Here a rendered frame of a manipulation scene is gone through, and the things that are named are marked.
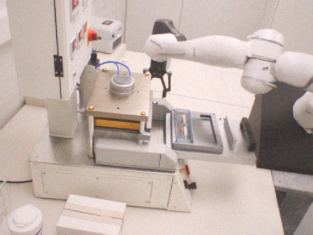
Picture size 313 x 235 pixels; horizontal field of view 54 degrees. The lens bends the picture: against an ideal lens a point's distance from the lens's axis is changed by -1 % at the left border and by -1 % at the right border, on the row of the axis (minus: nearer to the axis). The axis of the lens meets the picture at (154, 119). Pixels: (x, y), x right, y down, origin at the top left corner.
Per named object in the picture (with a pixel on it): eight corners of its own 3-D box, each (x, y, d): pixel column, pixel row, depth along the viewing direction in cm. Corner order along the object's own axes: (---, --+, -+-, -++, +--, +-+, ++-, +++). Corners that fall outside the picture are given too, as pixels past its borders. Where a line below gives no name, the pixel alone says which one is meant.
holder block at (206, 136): (171, 149, 100) (172, 142, 99) (170, 114, 117) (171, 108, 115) (222, 153, 101) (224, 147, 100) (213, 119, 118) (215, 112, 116)
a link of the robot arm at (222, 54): (245, 71, 94) (262, 16, 91) (204, 62, 108) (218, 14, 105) (279, 83, 106) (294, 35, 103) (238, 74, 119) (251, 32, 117)
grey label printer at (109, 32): (76, 48, 201) (76, 22, 191) (90, 38, 217) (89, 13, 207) (112, 55, 197) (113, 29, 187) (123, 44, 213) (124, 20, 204)
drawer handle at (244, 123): (248, 151, 104) (251, 142, 101) (239, 125, 116) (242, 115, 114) (254, 152, 104) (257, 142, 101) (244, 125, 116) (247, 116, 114)
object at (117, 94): (65, 133, 93) (62, 95, 86) (85, 84, 119) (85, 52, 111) (145, 141, 94) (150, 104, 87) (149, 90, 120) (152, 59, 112)
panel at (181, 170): (191, 207, 109) (176, 171, 99) (186, 152, 134) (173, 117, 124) (197, 206, 108) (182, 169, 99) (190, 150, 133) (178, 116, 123)
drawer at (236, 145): (164, 159, 102) (167, 140, 97) (164, 120, 120) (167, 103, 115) (253, 167, 103) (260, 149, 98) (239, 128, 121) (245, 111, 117)
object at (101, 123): (89, 128, 96) (89, 103, 91) (101, 93, 114) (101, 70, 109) (145, 134, 97) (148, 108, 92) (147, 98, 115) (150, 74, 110)
